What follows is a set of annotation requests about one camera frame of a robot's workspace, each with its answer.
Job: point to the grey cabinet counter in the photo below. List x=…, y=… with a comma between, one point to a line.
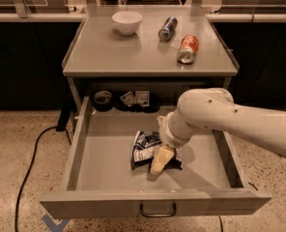
x=97, y=51

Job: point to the blue soda can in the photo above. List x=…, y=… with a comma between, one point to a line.
x=167, y=30

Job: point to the black pouch with labels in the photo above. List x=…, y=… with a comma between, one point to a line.
x=138, y=101

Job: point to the white ceramic bowl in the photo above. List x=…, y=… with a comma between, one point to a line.
x=126, y=22

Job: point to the orange soda can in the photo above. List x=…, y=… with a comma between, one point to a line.
x=188, y=49

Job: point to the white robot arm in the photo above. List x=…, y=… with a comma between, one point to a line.
x=214, y=109

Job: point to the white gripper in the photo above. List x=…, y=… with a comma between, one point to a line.
x=166, y=133

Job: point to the grey open drawer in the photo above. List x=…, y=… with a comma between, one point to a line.
x=99, y=182

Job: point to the black drawer handle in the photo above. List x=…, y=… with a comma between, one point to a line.
x=158, y=210

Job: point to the black tape roll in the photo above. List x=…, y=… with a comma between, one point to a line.
x=102, y=100

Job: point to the blue chip bag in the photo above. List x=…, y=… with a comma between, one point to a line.
x=144, y=147

